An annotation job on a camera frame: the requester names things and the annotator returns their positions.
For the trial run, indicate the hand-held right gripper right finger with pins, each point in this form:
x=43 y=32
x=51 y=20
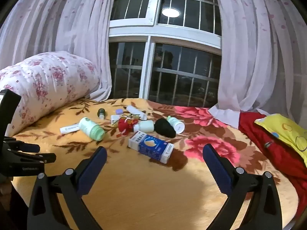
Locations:
x=215 y=170

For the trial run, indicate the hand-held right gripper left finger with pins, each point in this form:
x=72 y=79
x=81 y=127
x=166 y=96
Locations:
x=92 y=170

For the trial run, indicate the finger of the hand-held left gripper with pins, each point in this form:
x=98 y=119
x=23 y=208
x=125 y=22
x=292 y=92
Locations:
x=36 y=159
x=30 y=147

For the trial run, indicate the large pale green bottle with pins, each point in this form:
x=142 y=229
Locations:
x=92 y=129

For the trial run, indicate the white lip balm tube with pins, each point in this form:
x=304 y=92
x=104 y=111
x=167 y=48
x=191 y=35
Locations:
x=69 y=128

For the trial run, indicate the red knitted ornament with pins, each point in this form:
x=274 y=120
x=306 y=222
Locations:
x=125 y=126

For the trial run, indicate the small dark green bottle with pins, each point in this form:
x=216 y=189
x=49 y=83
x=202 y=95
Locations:
x=101 y=113

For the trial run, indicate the blue and white carton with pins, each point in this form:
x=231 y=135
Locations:
x=151 y=147

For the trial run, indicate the small purple box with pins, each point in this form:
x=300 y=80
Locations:
x=119 y=111

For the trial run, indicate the black rounded object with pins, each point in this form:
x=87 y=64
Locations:
x=165 y=128

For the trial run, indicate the person's left forearm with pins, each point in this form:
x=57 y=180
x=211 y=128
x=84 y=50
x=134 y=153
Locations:
x=4 y=188

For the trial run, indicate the floral quilted pillow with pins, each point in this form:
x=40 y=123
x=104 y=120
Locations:
x=45 y=81

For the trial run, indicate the yellow floral fleece blanket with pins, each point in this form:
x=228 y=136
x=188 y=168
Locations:
x=144 y=184

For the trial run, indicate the small white box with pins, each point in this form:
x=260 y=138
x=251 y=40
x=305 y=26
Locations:
x=115 y=119

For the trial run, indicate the green white capped bottle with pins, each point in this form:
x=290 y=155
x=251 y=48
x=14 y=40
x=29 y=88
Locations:
x=177 y=125

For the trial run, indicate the red cloth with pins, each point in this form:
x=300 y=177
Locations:
x=283 y=158

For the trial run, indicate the white plastic bottle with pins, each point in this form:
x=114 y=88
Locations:
x=146 y=126

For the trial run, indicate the long white tube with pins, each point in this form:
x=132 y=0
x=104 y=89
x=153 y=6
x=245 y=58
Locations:
x=137 y=112

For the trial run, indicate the yellow printed pillow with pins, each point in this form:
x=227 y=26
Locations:
x=287 y=131

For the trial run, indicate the sheer pink floral curtain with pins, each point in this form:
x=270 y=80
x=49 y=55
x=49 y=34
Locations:
x=57 y=28
x=259 y=52

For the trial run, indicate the white framed barred window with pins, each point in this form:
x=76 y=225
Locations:
x=168 y=64

